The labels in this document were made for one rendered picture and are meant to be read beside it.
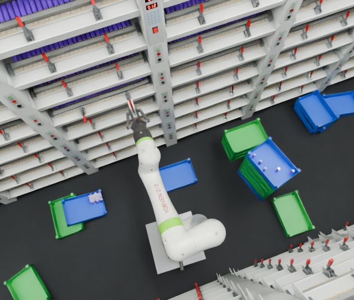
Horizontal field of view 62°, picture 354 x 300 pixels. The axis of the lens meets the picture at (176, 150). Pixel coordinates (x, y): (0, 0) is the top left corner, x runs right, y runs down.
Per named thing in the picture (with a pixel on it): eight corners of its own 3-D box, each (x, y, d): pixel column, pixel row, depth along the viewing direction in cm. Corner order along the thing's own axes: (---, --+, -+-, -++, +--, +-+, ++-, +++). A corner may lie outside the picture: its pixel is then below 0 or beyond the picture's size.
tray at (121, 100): (156, 93, 175) (156, 89, 166) (56, 127, 170) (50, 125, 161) (144, 62, 176) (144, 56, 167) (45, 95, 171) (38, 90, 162)
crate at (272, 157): (297, 173, 201) (301, 170, 194) (274, 190, 198) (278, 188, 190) (267, 140, 210) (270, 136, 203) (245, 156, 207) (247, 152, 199)
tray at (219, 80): (257, 75, 200) (264, 69, 186) (172, 105, 195) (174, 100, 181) (246, 48, 201) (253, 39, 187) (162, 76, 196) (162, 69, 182)
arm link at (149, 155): (164, 156, 140) (141, 161, 137) (162, 170, 150) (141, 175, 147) (155, 134, 147) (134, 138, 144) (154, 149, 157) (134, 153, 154)
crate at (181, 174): (189, 160, 249) (189, 157, 242) (197, 183, 242) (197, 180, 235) (155, 171, 247) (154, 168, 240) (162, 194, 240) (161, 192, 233)
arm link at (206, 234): (210, 230, 183) (234, 242, 130) (186, 240, 181) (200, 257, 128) (202, 210, 184) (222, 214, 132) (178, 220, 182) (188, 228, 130)
